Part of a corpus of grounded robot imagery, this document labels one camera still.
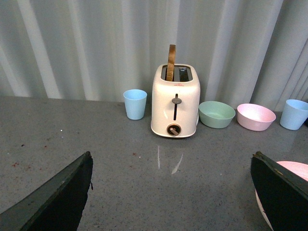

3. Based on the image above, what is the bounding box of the brown bread slice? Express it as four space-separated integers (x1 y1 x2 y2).
166 44 176 81

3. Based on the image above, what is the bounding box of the green bowl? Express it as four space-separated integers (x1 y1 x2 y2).
199 101 236 129

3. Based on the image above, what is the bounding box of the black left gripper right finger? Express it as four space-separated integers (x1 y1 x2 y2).
250 152 308 231

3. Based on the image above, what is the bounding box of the cream beige plate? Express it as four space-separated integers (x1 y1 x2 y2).
255 191 273 230

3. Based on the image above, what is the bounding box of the grey curtain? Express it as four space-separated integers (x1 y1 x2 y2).
0 0 308 111

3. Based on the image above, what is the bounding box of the cream white toaster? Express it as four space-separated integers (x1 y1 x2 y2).
151 64 201 139

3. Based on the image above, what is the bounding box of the pink plate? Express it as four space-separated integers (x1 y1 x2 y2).
277 161 308 181

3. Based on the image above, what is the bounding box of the light blue cup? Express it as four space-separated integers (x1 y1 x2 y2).
123 89 147 120
280 99 308 130

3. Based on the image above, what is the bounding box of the pink bowl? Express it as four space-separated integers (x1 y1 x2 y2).
237 103 276 131

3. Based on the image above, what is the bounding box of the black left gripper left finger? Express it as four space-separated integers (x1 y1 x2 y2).
0 152 93 231

